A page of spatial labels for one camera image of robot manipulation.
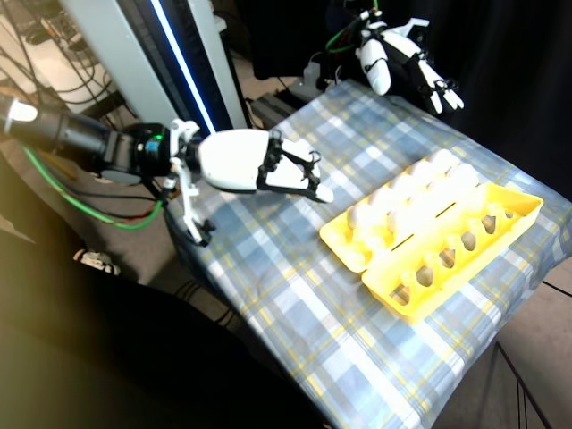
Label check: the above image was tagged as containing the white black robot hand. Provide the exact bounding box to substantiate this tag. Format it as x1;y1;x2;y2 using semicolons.
196;128;335;205
383;29;466;116

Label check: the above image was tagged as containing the white toy egg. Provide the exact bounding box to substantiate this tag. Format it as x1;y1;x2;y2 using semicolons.
409;159;437;182
389;172;415;198
368;187;397;214
385;207;416;237
432;148;459;170
426;178;457;205
347;206;374;233
406;194;437;220
449;163;482;191

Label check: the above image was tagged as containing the yellow plastic egg carton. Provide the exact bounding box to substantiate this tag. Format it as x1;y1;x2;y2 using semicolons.
318;148;545;325

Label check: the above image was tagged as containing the white plastic piece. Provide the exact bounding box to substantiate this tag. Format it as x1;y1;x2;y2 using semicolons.
302;52;325;88

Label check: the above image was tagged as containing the grey column with light strip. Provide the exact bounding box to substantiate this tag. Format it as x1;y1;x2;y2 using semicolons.
57;0;249;136

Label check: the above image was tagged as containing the blue yellow plaid tablecloth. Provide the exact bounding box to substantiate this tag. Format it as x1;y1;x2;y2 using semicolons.
167;81;572;429

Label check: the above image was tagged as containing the small white black device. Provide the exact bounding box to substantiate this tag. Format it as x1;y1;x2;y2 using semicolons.
72;248;122;277

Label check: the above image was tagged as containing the green cable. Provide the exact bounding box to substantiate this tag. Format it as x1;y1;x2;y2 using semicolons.
324;12;373;53
21;146;165;232

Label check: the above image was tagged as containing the black floor cable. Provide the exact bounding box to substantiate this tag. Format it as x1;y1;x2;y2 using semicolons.
494;342;558;429

